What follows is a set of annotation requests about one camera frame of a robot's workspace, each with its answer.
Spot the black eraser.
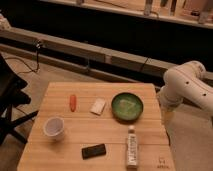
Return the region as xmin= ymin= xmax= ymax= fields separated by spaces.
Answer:
xmin=82 ymin=144 xmax=106 ymax=159

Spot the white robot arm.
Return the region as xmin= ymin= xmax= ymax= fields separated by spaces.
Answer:
xmin=157 ymin=61 xmax=213 ymax=125

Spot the white sponge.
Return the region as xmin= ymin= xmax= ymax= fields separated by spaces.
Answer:
xmin=90 ymin=98 xmax=106 ymax=115

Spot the green bowl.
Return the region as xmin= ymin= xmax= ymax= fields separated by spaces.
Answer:
xmin=111 ymin=92 xmax=144 ymax=122

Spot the white labelled bottle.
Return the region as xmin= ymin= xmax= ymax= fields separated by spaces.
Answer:
xmin=126 ymin=125 xmax=138 ymax=169

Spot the orange carrot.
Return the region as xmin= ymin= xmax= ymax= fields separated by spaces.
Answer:
xmin=69 ymin=95 xmax=77 ymax=112

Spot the white plastic cup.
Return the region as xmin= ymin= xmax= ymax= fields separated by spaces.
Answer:
xmin=43 ymin=117 xmax=64 ymax=141

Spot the black office chair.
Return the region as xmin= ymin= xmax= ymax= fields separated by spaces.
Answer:
xmin=0 ymin=53 xmax=38 ymax=145

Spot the black cable by rail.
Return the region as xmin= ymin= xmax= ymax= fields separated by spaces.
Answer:
xmin=138 ymin=57 xmax=150 ymax=73

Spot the black cable on floor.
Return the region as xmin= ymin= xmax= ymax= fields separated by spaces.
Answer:
xmin=3 ymin=39 xmax=44 ymax=75

